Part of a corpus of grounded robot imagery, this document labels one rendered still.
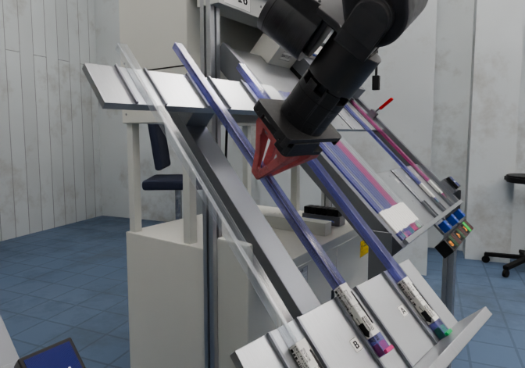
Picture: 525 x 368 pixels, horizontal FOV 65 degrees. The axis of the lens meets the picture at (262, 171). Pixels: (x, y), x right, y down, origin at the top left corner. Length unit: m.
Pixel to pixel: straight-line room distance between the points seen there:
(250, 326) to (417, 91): 2.52
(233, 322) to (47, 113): 4.16
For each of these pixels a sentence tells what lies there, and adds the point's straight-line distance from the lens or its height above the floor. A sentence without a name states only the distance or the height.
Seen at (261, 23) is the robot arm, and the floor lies 1.08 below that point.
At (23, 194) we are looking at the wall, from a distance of 4.46.
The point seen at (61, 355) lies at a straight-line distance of 0.37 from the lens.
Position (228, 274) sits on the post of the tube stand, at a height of 0.78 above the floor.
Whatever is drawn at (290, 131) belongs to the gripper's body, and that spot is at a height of 0.97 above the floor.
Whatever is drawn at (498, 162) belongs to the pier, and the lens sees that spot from 3.49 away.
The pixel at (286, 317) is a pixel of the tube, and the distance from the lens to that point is 0.40.
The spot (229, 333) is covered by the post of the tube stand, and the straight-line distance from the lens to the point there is 0.61.
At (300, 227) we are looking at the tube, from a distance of 0.49.
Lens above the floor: 0.97
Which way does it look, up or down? 5 degrees down
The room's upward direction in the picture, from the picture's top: straight up
